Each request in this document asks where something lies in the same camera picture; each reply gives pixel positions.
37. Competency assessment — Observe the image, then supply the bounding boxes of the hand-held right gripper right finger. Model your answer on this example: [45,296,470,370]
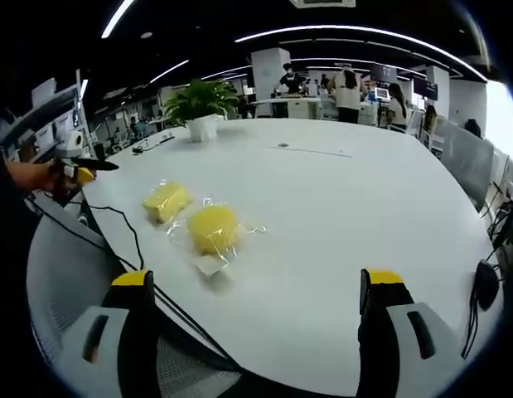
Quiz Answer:
[357,267,469,398]

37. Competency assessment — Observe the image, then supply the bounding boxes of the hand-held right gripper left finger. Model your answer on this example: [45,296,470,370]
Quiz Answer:
[59,269,160,398]

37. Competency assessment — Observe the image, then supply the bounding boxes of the rectangular yellow silicone block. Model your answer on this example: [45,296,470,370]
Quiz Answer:
[141,179,194,226]

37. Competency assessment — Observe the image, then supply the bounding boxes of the white storage shelf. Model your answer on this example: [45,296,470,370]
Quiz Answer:
[0,69,94,169]

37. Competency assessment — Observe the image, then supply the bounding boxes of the white mesh office chair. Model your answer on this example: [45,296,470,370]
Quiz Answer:
[26,194,244,398]

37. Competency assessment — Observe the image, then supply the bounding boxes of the green potted plant white pot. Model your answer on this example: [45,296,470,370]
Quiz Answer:
[162,78,241,143]

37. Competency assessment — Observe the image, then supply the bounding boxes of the long ceiling light strip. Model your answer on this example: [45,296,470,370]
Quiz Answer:
[234,24,489,84]
[100,0,135,40]

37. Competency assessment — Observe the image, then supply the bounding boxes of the grey desk partition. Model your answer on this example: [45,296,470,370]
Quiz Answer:
[441,121,496,213]

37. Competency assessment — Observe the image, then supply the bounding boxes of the small items with cable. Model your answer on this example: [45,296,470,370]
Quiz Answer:
[130,131,177,155]

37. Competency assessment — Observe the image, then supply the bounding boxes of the thin black cable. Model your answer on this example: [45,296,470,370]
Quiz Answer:
[26,194,240,370]

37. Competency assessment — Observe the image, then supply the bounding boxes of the black round device with cable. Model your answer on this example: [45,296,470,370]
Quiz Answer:
[461,259,501,360]

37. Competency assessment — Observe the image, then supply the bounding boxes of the table cable cover slot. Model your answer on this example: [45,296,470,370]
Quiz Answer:
[268,142,353,159]

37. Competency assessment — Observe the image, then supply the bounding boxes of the dark wall screen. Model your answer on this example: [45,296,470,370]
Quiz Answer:
[412,78,440,100]
[370,63,399,83]

